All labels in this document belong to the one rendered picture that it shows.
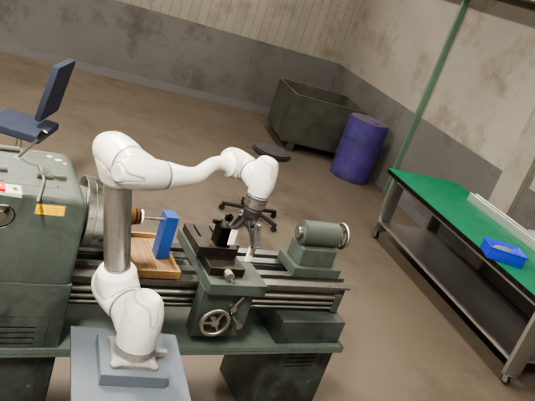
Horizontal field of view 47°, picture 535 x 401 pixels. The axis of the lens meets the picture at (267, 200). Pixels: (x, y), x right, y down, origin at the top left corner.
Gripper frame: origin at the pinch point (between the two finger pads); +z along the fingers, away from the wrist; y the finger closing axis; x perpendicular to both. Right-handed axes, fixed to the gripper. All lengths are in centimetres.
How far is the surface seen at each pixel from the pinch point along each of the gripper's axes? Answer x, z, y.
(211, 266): 9.0, 23.8, -25.8
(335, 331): 91, 59, -8
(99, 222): -43, 9, -42
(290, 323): 61, 54, -14
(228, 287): 14.6, 29.9, -16.3
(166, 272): -8.8, 30.7, -33.2
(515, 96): 443, -62, -174
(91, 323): -32, 66, -48
